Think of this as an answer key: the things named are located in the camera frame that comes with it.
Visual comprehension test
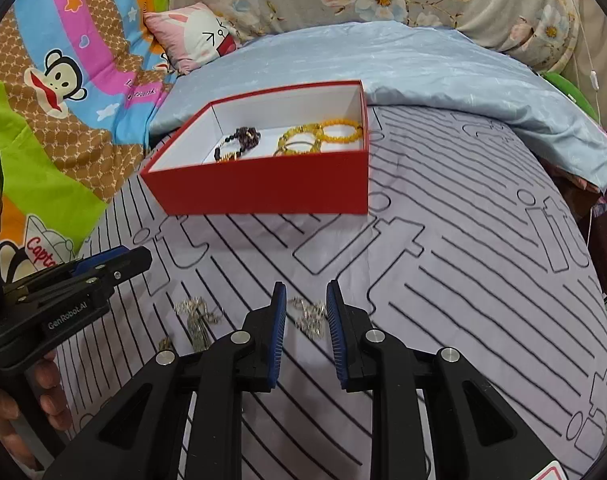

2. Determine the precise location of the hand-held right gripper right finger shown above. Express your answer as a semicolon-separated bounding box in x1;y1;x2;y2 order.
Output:
325;280;560;480

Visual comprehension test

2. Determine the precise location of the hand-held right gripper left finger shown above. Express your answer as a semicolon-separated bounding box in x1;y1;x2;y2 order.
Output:
42;281;288;480

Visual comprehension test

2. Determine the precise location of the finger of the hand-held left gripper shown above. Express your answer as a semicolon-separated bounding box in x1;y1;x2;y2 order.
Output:
2;246;130;293
20;247;153;307

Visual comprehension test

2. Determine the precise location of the silver chain bracelet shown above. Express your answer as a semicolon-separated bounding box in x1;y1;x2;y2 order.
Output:
288;295;329;334

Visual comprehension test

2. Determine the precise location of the silver chain necklace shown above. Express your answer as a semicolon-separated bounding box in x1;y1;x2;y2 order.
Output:
174;297;224;327

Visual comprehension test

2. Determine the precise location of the red cardboard box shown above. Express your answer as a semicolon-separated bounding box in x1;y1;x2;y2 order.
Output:
140;80;370;217

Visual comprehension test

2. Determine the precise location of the purple bead bracelet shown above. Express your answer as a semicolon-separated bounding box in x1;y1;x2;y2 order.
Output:
214;127;262;163

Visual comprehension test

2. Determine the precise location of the translucent yellow bead bracelet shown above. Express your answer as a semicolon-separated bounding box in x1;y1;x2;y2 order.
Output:
276;123;325;157

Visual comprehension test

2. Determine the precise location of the opaque yellow bead bracelet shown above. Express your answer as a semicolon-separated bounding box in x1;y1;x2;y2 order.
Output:
317;117;365;144

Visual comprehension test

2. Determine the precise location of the person's left hand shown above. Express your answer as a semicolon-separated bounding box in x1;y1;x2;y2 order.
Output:
0;349;75;472

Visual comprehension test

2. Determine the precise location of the grey striped bed sheet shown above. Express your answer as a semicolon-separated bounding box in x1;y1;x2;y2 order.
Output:
33;105;607;480

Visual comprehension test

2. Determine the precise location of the cartoon monkey blanket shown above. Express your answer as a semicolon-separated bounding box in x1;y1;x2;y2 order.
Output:
0;0;186;283

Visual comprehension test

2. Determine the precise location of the pink bunny pillow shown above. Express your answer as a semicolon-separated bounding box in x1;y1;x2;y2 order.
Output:
144;2;242;75

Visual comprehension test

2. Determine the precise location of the white card red border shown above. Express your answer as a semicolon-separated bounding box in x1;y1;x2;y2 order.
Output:
527;461;570;480

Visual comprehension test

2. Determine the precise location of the light blue blanket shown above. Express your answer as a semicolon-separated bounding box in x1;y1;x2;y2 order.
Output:
148;20;607;192

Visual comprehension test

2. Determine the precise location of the pink patterned cloth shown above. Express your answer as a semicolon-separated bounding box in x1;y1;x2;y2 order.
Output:
548;160;607;211

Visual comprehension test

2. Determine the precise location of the green plastic object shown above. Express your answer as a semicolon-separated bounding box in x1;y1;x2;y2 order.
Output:
542;72;603;122

